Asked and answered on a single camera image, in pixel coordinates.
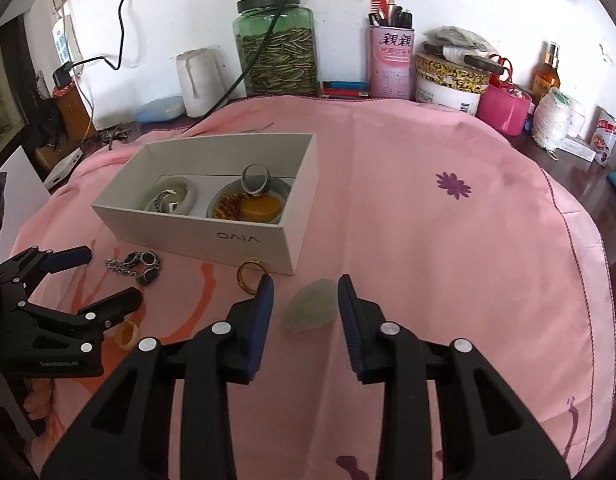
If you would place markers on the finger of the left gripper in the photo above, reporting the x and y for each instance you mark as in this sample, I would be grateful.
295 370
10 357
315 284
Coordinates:
55 262
112 310

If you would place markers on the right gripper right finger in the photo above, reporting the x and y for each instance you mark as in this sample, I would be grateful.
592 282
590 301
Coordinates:
486 431

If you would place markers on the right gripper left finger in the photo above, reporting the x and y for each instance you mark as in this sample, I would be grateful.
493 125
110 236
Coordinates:
124 431

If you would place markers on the silver ring amber stone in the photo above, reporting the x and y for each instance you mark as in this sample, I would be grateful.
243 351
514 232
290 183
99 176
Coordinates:
257 194

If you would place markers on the pale green jade pendant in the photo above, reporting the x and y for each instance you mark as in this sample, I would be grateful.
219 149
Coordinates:
314 306

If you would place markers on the left human hand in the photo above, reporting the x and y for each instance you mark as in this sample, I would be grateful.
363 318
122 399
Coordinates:
39 401

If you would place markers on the white cardboard box lid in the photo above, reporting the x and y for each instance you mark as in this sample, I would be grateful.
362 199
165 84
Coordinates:
25 194

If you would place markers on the white router box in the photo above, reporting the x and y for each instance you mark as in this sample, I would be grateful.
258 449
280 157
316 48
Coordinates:
63 169

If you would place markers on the brown wooden box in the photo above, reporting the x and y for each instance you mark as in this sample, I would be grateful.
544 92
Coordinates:
78 122

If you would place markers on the white jade bangle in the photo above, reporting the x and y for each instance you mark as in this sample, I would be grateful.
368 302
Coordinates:
175 195

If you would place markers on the framed picture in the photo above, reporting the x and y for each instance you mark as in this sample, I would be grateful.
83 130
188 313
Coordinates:
17 89

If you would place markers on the blue plastic soap box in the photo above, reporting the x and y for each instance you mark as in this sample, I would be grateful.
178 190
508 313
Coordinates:
160 110

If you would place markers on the white vivo cardboard box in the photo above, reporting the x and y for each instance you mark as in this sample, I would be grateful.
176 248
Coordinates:
211 162

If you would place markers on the pink floral tablecloth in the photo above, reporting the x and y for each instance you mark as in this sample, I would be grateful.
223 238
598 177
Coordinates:
454 234

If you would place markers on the white power strip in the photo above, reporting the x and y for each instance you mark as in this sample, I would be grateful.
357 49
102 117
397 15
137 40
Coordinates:
65 41

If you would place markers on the green jade bangle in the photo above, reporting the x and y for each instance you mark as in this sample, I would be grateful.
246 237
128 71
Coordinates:
232 203

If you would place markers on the green glass seed jar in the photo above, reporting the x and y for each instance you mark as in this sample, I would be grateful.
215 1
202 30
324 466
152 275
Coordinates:
275 42

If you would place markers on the blue and red lighters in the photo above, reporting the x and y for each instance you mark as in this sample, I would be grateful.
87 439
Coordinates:
337 89

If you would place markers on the white thread ball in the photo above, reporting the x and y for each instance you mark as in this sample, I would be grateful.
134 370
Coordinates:
551 120

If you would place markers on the red white snack packet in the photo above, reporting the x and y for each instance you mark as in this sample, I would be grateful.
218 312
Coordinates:
603 137

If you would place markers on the pink plastic basket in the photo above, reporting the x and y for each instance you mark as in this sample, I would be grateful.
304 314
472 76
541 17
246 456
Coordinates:
503 106

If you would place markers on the white tub yellow band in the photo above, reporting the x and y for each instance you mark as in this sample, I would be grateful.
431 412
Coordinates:
441 82

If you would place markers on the amber perfume bottle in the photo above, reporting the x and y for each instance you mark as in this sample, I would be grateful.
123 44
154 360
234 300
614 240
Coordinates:
545 75

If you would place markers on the pink tin pen holder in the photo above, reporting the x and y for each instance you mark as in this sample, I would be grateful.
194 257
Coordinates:
389 55

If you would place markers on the grey cloth bundle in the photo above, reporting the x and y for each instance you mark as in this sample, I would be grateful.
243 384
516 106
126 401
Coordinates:
462 47

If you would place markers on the red comb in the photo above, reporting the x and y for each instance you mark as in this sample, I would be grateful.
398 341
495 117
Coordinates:
380 9

